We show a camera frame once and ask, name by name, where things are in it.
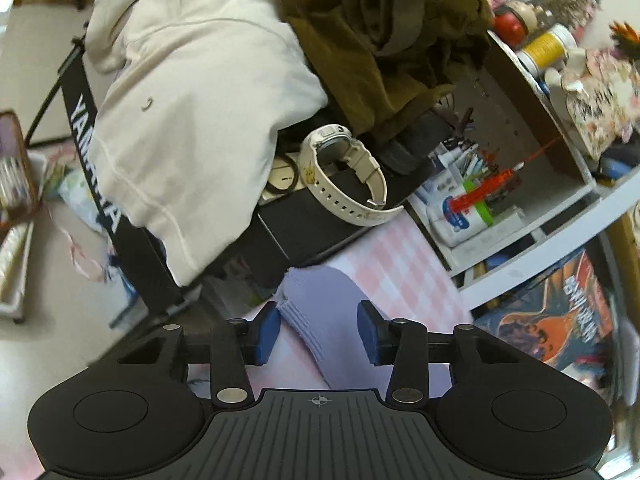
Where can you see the olive green clothes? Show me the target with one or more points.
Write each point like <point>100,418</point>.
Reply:
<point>350,35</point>

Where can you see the cream wrist watch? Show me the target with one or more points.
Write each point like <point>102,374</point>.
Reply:
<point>330,200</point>

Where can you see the purple knit garment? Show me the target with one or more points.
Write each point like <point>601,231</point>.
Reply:
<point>325,305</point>

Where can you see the red round ornament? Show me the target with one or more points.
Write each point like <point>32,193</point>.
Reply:
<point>510,24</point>

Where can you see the black keyboard bag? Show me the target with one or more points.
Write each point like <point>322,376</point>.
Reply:
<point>310,230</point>

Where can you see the cream hoodie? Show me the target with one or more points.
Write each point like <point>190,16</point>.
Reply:
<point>200,85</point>

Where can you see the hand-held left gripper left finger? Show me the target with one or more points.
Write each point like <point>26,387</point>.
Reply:
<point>267,332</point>

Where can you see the illustrated fantasy book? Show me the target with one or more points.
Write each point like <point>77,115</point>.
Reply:
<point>550,310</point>

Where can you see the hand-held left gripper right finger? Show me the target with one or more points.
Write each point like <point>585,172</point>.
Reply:
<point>367,332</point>

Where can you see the floral heart shaped board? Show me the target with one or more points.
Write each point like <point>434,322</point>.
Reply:
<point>600,105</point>

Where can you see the yellow bottle with white cap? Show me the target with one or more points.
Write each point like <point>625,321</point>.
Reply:
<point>545,47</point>

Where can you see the white shelf frame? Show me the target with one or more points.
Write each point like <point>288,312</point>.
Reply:
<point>550,220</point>

